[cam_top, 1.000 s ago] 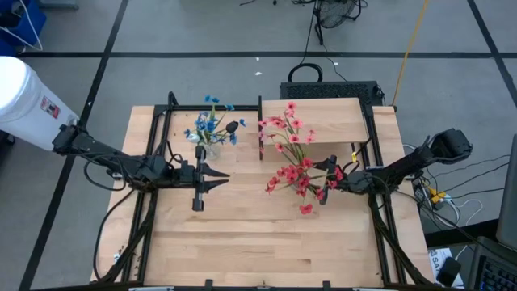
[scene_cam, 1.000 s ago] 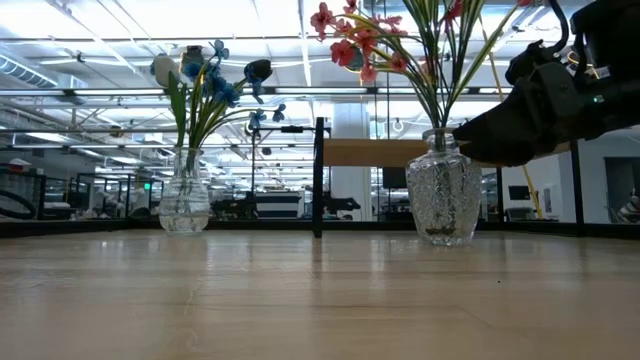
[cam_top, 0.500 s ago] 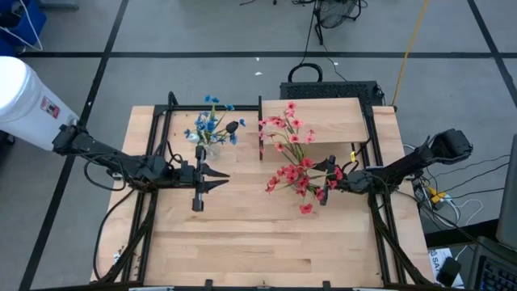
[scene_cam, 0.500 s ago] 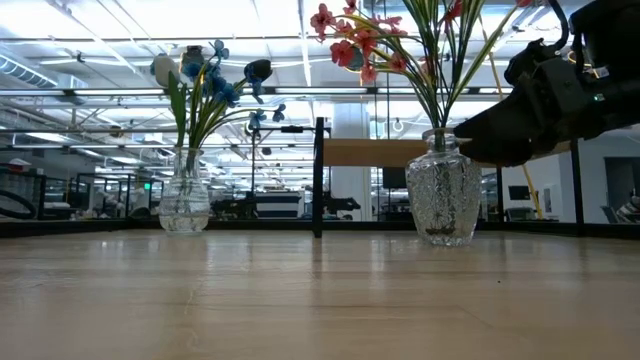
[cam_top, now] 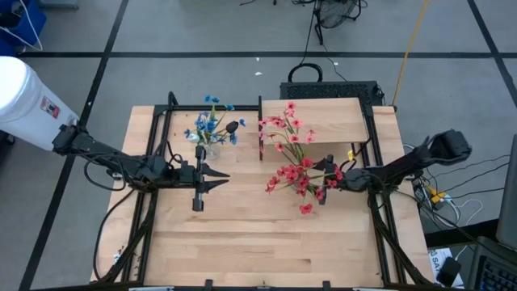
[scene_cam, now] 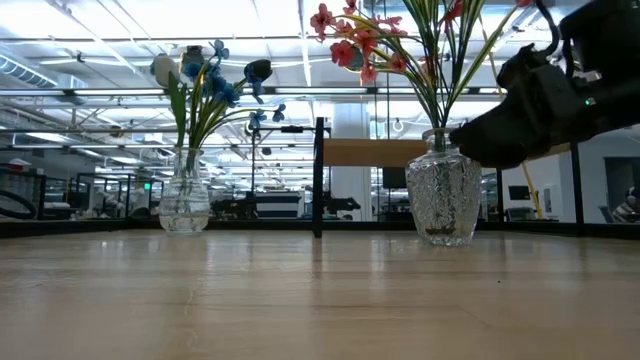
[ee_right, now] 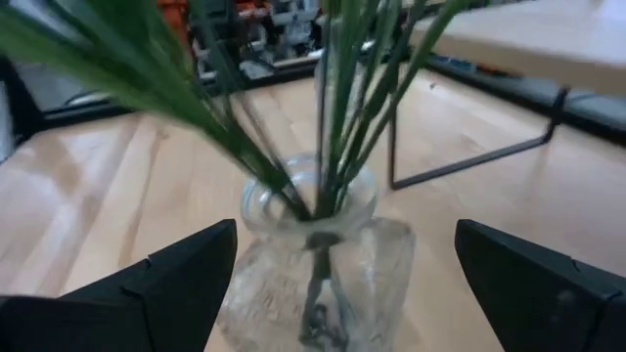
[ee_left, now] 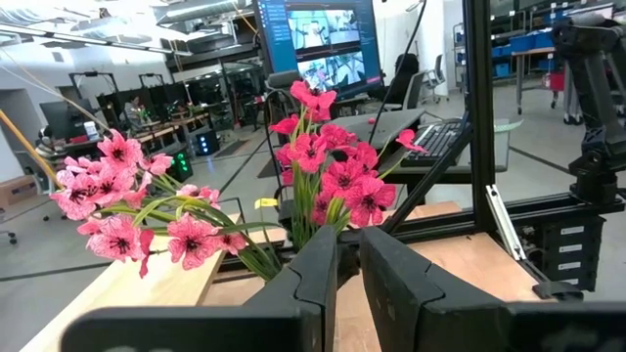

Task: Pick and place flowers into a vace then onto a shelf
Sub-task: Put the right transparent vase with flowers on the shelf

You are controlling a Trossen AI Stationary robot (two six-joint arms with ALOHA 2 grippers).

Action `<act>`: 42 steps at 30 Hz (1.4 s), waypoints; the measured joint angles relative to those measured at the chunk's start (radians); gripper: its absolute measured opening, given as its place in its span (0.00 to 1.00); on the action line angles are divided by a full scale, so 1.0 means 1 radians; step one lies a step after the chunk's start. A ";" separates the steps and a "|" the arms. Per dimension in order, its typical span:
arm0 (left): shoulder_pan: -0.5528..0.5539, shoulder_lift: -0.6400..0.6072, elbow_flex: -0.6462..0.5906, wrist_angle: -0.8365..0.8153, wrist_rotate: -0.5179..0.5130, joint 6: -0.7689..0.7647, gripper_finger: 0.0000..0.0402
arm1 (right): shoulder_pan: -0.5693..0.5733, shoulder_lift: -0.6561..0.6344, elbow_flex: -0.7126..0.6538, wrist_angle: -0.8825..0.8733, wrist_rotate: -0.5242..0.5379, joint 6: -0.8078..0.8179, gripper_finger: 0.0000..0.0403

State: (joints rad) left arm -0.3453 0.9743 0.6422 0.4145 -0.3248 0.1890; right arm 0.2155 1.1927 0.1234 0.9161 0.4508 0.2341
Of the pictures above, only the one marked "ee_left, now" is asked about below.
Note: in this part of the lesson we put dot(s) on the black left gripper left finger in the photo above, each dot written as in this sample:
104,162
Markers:
293,313

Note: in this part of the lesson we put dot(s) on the silver metal bracket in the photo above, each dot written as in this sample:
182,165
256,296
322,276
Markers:
506,225

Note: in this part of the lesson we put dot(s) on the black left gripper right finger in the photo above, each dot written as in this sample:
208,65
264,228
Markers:
415,313

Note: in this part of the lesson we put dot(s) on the black computer with green lights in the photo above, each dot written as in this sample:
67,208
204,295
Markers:
181,167

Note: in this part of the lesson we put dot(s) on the black box with white labels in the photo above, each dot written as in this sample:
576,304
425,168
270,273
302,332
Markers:
569,254

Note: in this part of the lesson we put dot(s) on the grey desk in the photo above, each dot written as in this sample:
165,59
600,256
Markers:
371,127

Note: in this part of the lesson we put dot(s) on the large computer monitor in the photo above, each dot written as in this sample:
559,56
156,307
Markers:
323,44

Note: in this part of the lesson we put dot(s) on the black computer keyboard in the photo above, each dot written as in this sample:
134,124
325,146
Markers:
437,139

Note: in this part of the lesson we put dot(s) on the person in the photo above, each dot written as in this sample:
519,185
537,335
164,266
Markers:
49,146

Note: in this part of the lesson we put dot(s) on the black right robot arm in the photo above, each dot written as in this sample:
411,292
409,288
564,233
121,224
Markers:
596,98

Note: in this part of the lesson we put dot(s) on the black office chair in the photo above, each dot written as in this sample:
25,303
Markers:
406,78

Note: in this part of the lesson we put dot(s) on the brown cardboard box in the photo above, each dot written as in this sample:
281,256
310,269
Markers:
17,190

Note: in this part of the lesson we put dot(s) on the red artificial flower bunch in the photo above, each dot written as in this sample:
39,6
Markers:
342,178

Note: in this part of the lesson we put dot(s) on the pink artificial flower bunch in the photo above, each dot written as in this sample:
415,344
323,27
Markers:
117,239

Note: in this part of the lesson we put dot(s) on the blue storage bin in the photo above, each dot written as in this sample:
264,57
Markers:
522,43

